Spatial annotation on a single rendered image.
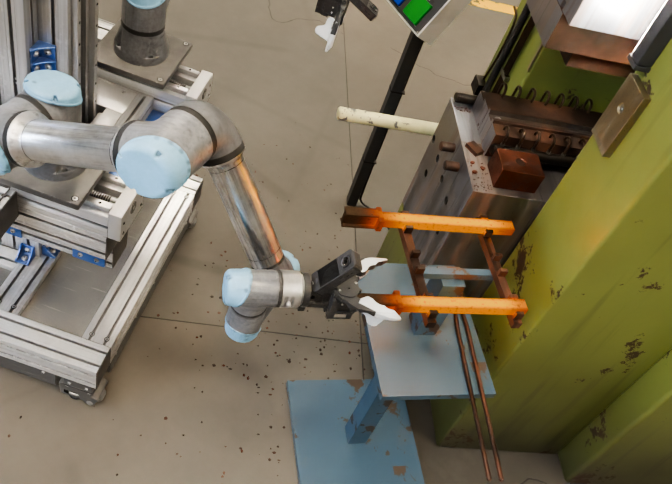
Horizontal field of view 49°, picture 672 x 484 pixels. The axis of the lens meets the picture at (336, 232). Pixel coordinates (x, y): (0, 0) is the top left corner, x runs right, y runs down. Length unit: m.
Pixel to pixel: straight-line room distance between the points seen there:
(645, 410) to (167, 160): 1.58
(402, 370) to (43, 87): 1.03
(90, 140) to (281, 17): 2.65
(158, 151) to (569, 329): 1.19
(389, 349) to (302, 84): 1.98
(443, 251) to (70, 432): 1.20
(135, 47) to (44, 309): 0.81
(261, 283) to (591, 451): 1.44
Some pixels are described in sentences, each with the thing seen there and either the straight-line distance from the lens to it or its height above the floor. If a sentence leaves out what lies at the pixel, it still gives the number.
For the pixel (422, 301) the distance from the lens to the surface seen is 1.61.
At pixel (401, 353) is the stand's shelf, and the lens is 1.86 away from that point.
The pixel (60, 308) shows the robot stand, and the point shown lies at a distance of 2.33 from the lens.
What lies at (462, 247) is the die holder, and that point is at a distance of 2.10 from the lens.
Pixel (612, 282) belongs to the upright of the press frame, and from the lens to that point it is 1.90.
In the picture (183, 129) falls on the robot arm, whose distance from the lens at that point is 1.34.
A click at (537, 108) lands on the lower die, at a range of 2.18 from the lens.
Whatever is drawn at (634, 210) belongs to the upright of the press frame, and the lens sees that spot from 1.70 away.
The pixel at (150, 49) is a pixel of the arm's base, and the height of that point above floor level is 0.86.
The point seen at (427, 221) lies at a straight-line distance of 1.77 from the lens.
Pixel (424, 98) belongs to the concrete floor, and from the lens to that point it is 3.77.
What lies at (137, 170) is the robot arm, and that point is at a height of 1.18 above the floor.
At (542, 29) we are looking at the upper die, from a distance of 1.89.
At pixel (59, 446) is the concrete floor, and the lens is 2.35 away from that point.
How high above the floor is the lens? 2.13
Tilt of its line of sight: 46 degrees down
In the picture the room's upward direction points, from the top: 21 degrees clockwise
